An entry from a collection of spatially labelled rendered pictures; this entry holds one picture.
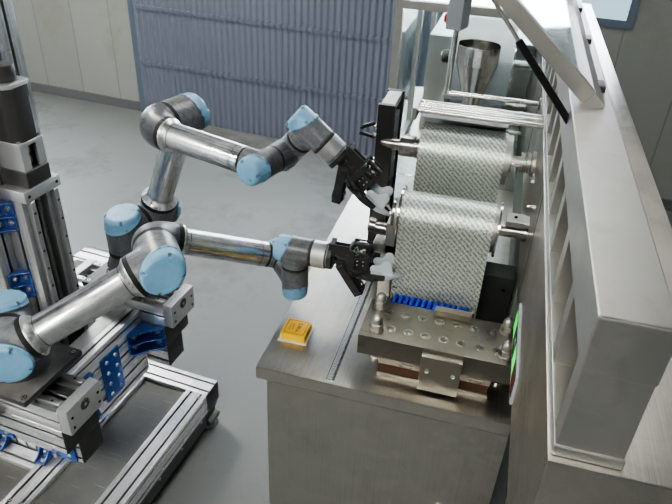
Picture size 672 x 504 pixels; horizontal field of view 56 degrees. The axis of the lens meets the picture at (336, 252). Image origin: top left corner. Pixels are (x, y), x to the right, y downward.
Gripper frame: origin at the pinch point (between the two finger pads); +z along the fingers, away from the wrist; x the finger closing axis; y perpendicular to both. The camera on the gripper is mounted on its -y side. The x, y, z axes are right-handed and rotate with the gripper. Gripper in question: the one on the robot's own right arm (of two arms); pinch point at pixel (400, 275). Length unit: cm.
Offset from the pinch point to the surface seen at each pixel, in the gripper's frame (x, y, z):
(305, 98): 324, -71, -129
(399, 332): -16.0, -6.2, 3.4
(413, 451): -26.0, -36.5, 12.0
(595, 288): -77, 56, 31
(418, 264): -0.2, 4.8, 4.5
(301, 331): -11.4, -16.7, -24.0
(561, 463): -84, 35, 32
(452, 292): -0.2, -2.0, 14.4
